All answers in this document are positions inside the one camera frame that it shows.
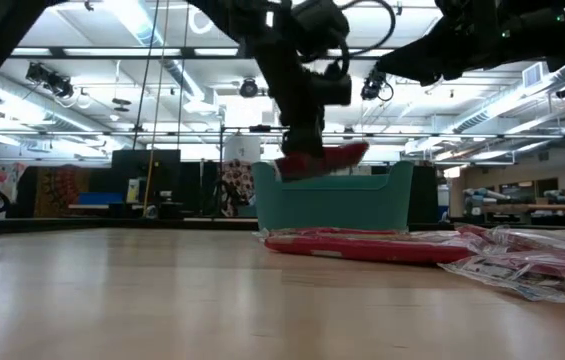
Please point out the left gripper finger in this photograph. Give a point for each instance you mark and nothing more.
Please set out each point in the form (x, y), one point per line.
(314, 142)
(293, 142)

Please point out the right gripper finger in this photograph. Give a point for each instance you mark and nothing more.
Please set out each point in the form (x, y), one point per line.
(417, 52)
(437, 72)

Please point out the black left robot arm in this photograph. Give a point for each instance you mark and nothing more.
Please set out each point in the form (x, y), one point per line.
(242, 20)

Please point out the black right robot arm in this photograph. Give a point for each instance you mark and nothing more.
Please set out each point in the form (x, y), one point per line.
(537, 30)

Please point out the round black ceiling lamp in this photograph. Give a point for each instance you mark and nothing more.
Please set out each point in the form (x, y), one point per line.
(248, 88)

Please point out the teal plastic basket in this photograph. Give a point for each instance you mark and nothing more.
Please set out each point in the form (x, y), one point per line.
(332, 205)

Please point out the floral patterned cloth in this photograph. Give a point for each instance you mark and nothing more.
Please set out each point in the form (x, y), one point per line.
(236, 182)

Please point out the white ceiling vent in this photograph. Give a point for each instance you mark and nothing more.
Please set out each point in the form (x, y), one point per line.
(533, 75)

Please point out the black overhead beam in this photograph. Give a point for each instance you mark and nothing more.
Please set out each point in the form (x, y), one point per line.
(188, 52)

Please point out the wooden workbench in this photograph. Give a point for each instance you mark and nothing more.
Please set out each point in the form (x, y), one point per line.
(537, 207)

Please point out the blue box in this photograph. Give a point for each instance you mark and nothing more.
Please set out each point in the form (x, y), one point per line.
(99, 198)

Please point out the dark orange patterned cloth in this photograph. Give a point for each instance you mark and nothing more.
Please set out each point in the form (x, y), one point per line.
(59, 187)

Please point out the black stand frame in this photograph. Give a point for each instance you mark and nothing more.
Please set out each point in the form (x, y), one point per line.
(260, 128)

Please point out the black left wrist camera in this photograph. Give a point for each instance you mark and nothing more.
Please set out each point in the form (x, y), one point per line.
(334, 90)

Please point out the black hanging camera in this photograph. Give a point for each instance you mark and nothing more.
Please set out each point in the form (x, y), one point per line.
(371, 89)

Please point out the black ceiling camera rig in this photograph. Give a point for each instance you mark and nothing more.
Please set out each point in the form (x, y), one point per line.
(49, 79)

